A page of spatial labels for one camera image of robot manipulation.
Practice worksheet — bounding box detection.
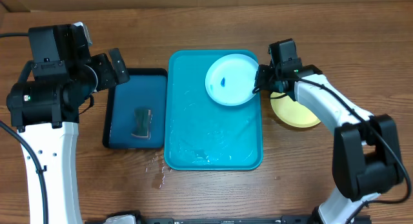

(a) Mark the light blue plate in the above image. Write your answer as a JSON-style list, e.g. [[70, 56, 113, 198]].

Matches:
[[205, 54, 259, 106]]

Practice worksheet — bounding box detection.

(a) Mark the green and orange sponge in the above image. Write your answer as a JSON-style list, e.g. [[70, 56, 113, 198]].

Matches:
[[131, 108, 152, 139]]

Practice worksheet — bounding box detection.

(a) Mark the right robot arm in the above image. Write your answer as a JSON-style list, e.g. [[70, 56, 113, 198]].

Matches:
[[253, 39, 412, 223]]

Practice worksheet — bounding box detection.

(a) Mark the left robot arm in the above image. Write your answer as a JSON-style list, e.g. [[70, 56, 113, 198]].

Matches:
[[4, 22, 130, 223]]

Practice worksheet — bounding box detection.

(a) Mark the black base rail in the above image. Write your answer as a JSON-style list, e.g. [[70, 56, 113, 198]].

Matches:
[[85, 210, 311, 224]]

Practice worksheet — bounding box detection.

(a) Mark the teal plastic tray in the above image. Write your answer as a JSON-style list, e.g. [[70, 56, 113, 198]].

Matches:
[[164, 50, 263, 170]]

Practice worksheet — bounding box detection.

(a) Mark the black water tray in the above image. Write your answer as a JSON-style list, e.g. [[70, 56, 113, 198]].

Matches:
[[102, 68, 168, 150]]

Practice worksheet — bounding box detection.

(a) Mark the yellow plate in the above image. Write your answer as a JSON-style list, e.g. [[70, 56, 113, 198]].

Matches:
[[269, 92, 321, 128]]

